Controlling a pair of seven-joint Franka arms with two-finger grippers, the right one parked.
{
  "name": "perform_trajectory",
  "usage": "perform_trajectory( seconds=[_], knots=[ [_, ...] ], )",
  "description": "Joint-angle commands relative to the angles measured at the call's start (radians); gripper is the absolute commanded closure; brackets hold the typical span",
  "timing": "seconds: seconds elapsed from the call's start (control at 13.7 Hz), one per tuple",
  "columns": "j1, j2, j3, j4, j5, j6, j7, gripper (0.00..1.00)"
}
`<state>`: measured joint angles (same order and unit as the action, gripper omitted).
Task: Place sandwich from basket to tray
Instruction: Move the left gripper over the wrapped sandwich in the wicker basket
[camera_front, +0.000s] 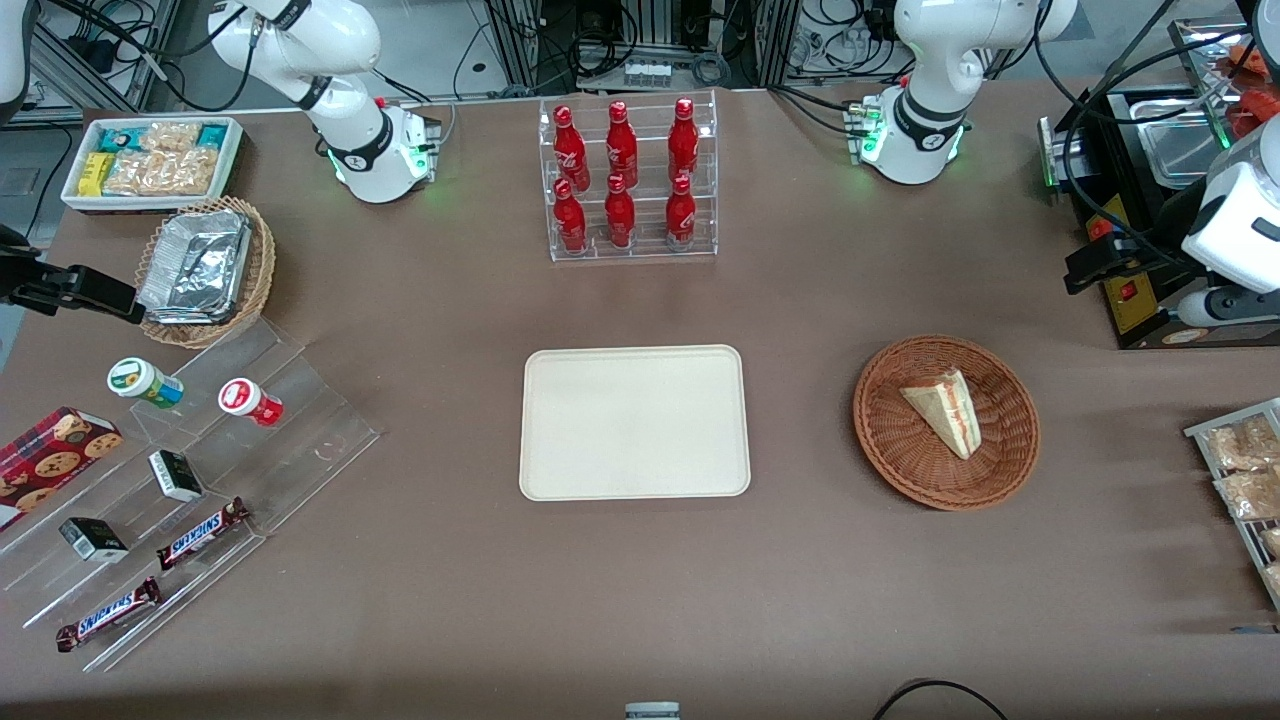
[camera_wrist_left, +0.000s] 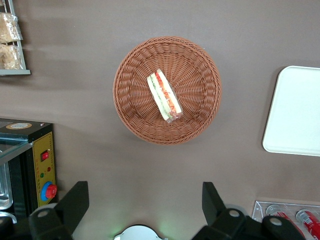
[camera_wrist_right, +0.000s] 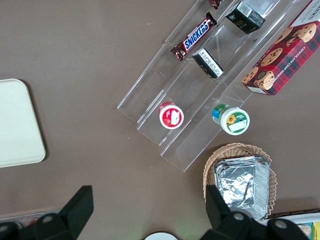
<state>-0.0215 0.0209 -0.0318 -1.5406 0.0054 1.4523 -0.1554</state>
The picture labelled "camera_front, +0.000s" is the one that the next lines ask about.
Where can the red lid snack cup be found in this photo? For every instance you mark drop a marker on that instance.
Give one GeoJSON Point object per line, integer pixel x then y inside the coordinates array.
{"type": "Point", "coordinates": [245, 400]}

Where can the teal snack packet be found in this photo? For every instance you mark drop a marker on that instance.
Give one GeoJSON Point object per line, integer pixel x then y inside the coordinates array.
{"type": "Point", "coordinates": [120, 138]}
{"type": "Point", "coordinates": [212, 135]}

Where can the clear acrylic bottle rack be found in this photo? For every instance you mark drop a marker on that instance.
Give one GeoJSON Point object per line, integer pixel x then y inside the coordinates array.
{"type": "Point", "coordinates": [650, 245]}

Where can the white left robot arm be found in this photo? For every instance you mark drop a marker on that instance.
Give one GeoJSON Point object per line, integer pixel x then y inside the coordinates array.
{"type": "Point", "coordinates": [930, 60]}

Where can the steel fryer pan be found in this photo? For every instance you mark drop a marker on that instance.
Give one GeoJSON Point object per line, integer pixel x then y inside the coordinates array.
{"type": "Point", "coordinates": [1180, 150]}

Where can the clear bag of crackers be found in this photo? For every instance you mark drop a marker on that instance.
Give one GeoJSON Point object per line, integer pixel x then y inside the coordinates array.
{"type": "Point", "coordinates": [165, 173]}
{"type": "Point", "coordinates": [172, 137]}

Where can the small black box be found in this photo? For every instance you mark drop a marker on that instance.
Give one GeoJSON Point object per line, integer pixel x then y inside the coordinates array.
{"type": "Point", "coordinates": [93, 540]}
{"type": "Point", "coordinates": [176, 476]}

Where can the metal food display shelf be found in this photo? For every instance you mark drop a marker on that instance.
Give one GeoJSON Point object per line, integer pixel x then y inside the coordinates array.
{"type": "Point", "coordinates": [1200, 50]}

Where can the white power strip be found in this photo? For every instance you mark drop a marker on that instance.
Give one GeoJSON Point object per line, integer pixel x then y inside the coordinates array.
{"type": "Point", "coordinates": [647, 73]}

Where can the stack of foil trays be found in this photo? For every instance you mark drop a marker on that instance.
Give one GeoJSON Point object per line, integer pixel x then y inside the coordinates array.
{"type": "Point", "coordinates": [195, 265]}

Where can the tray of wrapped snacks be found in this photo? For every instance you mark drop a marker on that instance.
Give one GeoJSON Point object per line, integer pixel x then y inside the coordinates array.
{"type": "Point", "coordinates": [1200, 432]}

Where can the triangular sandwich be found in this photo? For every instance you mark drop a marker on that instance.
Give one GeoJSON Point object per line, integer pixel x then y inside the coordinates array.
{"type": "Point", "coordinates": [945, 410]}

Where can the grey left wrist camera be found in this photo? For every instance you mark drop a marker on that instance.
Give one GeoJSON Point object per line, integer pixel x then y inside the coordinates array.
{"type": "Point", "coordinates": [1225, 308]}

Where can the cream plastic tray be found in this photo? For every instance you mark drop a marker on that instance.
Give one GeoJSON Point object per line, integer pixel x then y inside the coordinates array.
{"type": "Point", "coordinates": [630, 425]}

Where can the green lid snack cup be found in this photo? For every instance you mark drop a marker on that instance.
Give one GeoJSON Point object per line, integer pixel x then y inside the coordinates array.
{"type": "Point", "coordinates": [135, 378]}

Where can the black fryer machine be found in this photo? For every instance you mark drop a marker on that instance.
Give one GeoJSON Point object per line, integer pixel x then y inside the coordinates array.
{"type": "Point", "coordinates": [1135, 290]}

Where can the white plastic snack bin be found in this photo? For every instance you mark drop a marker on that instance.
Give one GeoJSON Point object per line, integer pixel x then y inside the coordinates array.
{"type": "Point", "coordinates": [150, 203]}

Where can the small grey device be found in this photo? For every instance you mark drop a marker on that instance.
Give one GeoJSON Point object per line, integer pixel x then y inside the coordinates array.
{"type": "Point", "coordinates": [652, 712]}

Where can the yellow snack packet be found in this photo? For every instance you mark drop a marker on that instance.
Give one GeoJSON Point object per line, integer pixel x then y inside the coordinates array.
{"type": "Point", "coordinates": [95, 175]}

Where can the clear bag of snacks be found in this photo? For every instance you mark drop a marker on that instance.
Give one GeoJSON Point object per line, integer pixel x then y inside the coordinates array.
{"type": "Point", "coordinates": [1272, 542]}
{"type": "Point", "coordinates": [1250, 495]}
{"type": "Point", "coordinates": [1240, 445]}

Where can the snickers chocolate bar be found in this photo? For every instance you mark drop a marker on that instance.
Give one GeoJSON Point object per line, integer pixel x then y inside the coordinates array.
{"type": "Point", "coordinates": [200, 535]}
{"type": "Point", "coordinates": [108, 615]}

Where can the red plaid cookie box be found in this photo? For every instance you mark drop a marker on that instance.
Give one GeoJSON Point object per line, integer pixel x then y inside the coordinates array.
{"type": "Point", "coordinates": [50, 460]}

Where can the light tan wicker basket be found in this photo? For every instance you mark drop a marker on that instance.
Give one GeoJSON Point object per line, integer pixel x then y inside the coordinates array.
{"type": "Point", "coordinates": [262, 270]}

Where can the clear acrylic stepped display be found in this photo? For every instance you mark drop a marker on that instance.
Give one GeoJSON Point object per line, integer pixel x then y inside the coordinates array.
{"type": "Point", "coordinates": [300, 440]}

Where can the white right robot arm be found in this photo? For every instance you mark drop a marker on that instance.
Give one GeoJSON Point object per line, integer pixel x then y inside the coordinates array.
{"type": "Point", "coordinates": [350, 150]}

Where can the red food item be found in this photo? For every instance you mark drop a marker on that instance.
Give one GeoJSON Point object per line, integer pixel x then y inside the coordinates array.
{"type": "Point", "coordinates": [1262, 112]}

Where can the brown round wicker basket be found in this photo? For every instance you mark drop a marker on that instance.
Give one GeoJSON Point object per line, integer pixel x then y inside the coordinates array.
{"type": "Point", "coordinates": [900, 450]}

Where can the red cola bottle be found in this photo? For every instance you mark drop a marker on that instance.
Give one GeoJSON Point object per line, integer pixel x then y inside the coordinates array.
{"type": "Point", "coordinates": [620, 218]}
{"type": "Point", "coordinates": [683, 145]}
{"type": "Point", "coordinates": [570, 222]}
{"type": "Point", "coordinates": [570, 150]}
{"type": "Point", "coordinates": [680, 215]}
{"type": "Point", "coordinates": [621, 150]}

